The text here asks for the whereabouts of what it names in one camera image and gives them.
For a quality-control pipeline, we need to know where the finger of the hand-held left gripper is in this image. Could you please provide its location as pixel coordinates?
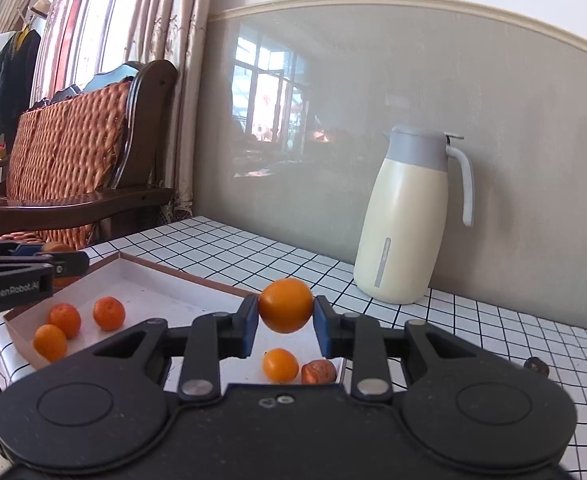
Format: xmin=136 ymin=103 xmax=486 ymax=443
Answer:
xmin=33 ymin=251 xmax=90 ymax=278
xmin=0 ymin=241 xmax=45 ymax=257

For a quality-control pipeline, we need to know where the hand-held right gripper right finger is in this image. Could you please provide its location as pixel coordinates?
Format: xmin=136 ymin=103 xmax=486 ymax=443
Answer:
xmin=313 ymin=295 xmax=474 ymax=403

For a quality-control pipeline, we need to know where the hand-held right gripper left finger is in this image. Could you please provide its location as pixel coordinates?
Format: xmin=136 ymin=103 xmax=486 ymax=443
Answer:
xmin=93 ymin=295 xmax=260 ymax=403

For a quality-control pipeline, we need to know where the wrinkled reddish orange fruit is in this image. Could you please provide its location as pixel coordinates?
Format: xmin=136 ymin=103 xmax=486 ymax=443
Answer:
xmin=301 ymin=359 xmax=338 ymax=385

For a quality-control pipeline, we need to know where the smooth small orange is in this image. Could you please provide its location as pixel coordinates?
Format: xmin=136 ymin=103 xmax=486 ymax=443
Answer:
xmin=262 ymin=348 xmax=300 ymax=384
xmin=258 ymin=278 xmax=315 ymax=335

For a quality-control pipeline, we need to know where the large tangerine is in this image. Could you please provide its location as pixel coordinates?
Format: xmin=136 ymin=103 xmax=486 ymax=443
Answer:
xmin=48 ymin=303 xmax=82 ymax=339

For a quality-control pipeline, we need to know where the medium tangerine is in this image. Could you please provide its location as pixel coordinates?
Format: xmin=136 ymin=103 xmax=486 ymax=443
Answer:
xmin=92 ymin=296 xmax=126 ymax=332

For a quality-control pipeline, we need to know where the small tangerine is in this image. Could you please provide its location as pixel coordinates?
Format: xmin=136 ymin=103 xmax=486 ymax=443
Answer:
xmin=33 ymin=324 xmax=68 ymax=363

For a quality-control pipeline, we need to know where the brown cardboard box tray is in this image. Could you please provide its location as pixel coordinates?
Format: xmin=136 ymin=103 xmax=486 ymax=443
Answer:
xmin=3 ymin=251 xmax=348 ymax=397

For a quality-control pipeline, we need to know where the orange woven sofa cushion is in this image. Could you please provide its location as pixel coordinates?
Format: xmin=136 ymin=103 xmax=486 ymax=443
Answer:
xmin=3 ymin=80 xmax=135 ymax=247

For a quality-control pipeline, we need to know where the cream thermos jug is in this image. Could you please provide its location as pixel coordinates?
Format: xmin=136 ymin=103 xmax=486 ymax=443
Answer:
xmin=353 ymin=125 xmax=475 ymax=305

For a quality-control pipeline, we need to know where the dark hanging jacket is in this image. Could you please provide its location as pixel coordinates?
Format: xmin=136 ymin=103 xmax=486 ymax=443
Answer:
xmin=0 ymin=29 xmax=42 ymax=137

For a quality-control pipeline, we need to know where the checked white tablecloth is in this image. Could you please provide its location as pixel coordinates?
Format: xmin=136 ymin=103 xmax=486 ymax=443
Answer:
xmin=0 ymin=216 xmax=587 ymax=466

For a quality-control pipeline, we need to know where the dark shrivelled fruit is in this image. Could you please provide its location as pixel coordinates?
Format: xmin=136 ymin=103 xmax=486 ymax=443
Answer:
xmin=524 ymin=356 xmax=551 ymax=378

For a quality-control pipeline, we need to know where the window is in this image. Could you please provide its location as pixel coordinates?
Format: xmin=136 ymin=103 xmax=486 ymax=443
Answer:
xmin=33 ymin=0 xmax=150 ymax=107

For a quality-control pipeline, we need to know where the dark wooden sofa frame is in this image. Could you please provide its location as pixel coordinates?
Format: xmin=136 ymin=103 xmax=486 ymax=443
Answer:
xmin=0 ymin=60 xmax=179 ymax=261

